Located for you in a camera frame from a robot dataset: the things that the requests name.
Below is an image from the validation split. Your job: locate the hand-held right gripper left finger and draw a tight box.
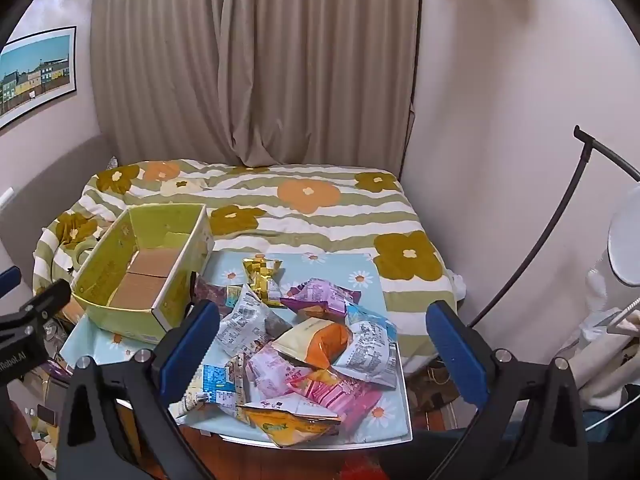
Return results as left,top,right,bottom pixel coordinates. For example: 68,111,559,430
57,300,223,480

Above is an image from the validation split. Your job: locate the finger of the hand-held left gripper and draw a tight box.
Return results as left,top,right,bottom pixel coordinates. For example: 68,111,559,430
10,278,72,333
0,266,22,301

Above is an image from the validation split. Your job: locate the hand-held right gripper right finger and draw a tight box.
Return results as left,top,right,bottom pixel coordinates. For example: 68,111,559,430
425,301,590,480

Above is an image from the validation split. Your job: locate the white grey snack packet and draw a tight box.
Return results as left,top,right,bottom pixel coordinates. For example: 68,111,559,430
215,284,273,361

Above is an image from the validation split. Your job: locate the yellow-green cardboard box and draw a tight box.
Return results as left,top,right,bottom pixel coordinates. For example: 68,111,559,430
70,203,216,346

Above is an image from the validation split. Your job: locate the pale pink snack packet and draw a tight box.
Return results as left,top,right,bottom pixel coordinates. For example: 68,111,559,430
247,342,313,403

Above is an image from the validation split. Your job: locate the light blue white snack packet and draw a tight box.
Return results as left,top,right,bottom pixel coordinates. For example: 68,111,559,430
332,302,401,388

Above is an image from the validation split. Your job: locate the cream orange snack packet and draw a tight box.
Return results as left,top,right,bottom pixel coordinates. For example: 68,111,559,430
271,316,353,371

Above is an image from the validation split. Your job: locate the yellow orange snack packet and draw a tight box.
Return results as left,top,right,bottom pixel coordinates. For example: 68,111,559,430
237,395,343,448

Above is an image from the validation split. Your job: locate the bright pink snack packet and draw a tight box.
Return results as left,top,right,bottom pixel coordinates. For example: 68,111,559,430
287,367,383,418

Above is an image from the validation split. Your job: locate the dark purple snack packet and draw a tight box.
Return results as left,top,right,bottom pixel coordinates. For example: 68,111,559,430
192,275,231,318

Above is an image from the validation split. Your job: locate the gold snack packet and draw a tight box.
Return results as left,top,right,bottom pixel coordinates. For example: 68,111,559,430
242,256,286,308

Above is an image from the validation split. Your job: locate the lilac snack packet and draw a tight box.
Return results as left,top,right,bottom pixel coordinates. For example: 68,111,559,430
280,277,362,323

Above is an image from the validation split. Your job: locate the white cloth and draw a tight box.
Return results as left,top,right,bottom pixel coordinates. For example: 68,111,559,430
560,267,640,361

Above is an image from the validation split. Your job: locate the daisy print tablecloth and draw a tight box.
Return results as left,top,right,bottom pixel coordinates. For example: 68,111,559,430
60,250,413,446

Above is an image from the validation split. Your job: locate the floral striped blanket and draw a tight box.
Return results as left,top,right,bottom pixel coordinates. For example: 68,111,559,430
32,159,468,376

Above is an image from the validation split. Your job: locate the white rounded appliance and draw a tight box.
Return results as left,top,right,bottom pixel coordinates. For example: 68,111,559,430
607,192,640,288

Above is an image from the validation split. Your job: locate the black curved stand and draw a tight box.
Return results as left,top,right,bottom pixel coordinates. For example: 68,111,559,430
470,125,640,328

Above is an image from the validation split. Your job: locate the beige curtain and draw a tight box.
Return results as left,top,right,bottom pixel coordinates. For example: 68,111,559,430
90,0,423,168

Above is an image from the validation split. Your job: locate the light green ring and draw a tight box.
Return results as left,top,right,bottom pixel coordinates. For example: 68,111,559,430
71,239,97,272

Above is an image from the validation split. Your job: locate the wall poster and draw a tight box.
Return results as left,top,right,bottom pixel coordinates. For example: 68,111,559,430
0,26,78,133

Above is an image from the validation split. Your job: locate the black wall cable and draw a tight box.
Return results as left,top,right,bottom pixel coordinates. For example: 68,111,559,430
397,0,425,176

